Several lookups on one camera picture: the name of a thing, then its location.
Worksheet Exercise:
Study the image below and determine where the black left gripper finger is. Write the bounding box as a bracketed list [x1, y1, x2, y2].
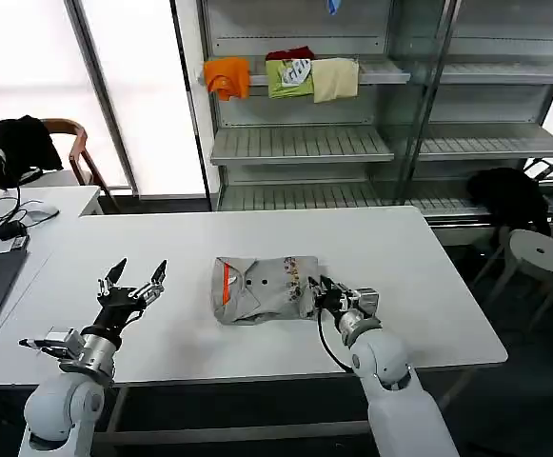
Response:
[95, 258, 129, 301]
[130, 259, 168, 307]

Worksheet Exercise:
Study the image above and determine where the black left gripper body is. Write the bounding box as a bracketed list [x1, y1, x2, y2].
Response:
[83, 287, 147, 341]

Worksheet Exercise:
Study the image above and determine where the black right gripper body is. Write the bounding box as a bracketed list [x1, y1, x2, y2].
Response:
[314, 284, 356, 321]

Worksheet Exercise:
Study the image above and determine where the grey shirt with colourful print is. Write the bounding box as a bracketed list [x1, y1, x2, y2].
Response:
[210, 255, 323, 327]

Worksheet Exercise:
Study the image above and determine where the grey computer mouse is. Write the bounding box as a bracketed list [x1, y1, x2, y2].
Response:
[20, 206, 61, 224]

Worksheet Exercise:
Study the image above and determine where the black power adapter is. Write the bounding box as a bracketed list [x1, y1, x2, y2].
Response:
[0, 220, 28, 242]

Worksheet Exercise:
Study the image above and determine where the wooden chair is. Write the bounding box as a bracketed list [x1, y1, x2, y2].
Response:
[42, 117, 116, 211]

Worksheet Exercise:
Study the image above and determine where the grey metal shelf with clothes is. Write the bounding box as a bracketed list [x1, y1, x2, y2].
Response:
[194, 0, 553, 235]

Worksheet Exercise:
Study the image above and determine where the black jacket with pale stripe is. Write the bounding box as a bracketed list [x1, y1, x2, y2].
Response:
[0, 114, 65, 189]

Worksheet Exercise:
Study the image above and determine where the black bag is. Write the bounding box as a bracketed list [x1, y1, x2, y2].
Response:
[465, 166, 553, 240]

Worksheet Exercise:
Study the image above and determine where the white round stool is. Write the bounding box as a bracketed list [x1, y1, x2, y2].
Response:
[470, 228, 553, 345]

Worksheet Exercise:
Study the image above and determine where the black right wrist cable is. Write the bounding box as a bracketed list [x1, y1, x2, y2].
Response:
[314, 307, 356, 373]

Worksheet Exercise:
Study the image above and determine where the grey window post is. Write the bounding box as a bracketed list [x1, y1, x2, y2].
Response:
[63, 0, 140, 197]

